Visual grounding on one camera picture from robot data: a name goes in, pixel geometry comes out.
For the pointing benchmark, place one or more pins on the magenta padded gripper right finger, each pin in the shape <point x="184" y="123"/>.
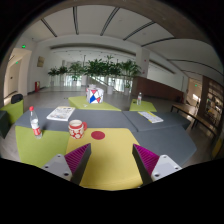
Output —
<point x="151" y="166"/>

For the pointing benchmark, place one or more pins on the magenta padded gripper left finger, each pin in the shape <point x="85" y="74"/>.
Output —
<point x="71" y="166"/>

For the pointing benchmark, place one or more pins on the clear water bottle red cap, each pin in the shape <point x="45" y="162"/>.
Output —
<point x="34" y="121"/>

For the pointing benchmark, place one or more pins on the distant clear water bottle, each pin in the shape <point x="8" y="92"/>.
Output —
<point x="139" y="98"/>

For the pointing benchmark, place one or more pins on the red white patterned mug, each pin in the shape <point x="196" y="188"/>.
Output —
<point x="77" y="128"/>

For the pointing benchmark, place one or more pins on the round red coaster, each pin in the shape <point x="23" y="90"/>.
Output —
<point x="98" y="135"/>

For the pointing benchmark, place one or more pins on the yellow white booklet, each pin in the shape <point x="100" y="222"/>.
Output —
<point x="151" y="117"/>

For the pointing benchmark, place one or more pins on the open magazine on table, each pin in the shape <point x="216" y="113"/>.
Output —
<point x="61" y="113"/>

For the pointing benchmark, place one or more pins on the long wooden bench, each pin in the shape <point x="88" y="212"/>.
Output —
<point x="188" y="110"/>

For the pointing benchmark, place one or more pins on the colourful geometric cube box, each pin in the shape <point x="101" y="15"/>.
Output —
<point x="94" y="95"/>

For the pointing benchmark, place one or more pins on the black office chair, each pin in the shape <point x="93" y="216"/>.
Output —
<point x="16" y="98"/>

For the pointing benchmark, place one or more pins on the red fire extinguisher box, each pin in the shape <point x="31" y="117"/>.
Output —
<point x="37" y="86"/>

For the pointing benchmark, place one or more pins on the wooden bookshelf at right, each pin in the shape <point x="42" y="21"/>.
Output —
<point x="212" y="102"/>

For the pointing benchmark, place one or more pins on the row of green potted plants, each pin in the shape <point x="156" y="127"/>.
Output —
<point x="98" y="68"/>

